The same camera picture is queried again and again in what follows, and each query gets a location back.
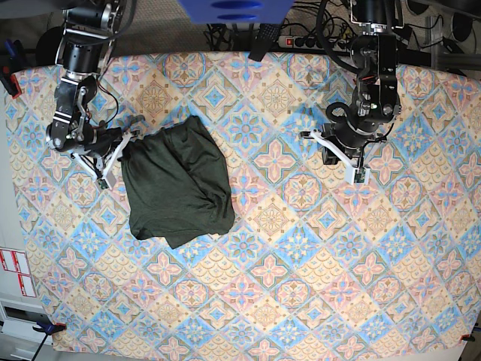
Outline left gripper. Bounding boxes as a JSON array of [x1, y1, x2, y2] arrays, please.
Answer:
[[298, 123, 387, 165]]

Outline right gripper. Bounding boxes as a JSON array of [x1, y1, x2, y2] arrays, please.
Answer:
[[72, 128, 133, 152]]

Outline dark green long-sleeve shirt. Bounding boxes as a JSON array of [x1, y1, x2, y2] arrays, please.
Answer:
[[121, 116, 235, 249]]

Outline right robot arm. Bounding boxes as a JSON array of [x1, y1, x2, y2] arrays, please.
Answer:
[[46, 1, 138, 182]]

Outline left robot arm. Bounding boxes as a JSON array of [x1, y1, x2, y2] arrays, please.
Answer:
[[300, 1, 404, 167]]

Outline black round stool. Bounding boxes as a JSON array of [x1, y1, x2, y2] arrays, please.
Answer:
[[35, 26, 63, 66]]

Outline red black clamp upper left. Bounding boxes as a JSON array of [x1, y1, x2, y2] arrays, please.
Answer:
[[1, 39, 22, 99]]

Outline black remote control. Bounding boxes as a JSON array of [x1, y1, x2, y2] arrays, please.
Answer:
[[248, 23, 281, 62]]

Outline white red labels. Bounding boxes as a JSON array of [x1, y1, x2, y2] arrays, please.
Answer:
[[1, 248, 36, 298]]

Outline blue plastic storage box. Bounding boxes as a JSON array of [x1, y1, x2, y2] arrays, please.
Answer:
[[179, 0, 294, 24]]

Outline blue clamp lower left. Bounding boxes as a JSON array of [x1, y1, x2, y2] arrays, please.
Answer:
[[32, 321, 67, 361]]

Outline orange clamp lower right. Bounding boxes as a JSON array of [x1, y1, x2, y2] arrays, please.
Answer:
[[461, 335, 476, 342]]

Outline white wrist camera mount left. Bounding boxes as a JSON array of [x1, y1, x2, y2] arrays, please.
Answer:
[[308, 129, 371, 185]]

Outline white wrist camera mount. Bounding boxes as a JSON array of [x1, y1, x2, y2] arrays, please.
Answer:
[[70, 129, 140, 191], [308, 129, 371, 185]]

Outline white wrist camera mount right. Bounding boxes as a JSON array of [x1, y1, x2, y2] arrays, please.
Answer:
[[70, 129, 140, 191]]

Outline black power strip red switch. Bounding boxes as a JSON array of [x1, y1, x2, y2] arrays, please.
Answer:
[[277, 34, 350, 53]]

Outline tangled black cables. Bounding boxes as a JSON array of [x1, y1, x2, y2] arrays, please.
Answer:
[[202, 0, 362, 52]]

